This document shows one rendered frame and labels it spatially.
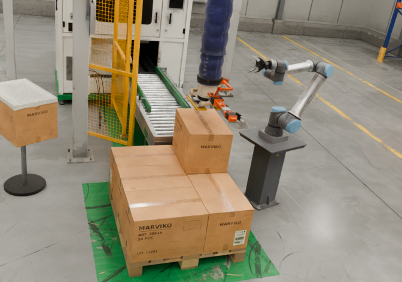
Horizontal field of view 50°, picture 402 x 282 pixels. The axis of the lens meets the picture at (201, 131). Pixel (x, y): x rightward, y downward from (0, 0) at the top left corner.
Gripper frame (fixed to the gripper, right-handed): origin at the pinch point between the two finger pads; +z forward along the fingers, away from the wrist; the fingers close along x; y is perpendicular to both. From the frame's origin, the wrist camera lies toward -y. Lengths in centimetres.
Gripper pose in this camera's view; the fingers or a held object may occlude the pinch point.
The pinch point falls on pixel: (249, 64)
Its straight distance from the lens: 368.4
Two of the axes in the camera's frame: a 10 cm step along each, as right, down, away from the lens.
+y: -2.9, -4.3, 8.6
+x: 1.3, -9.0, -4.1
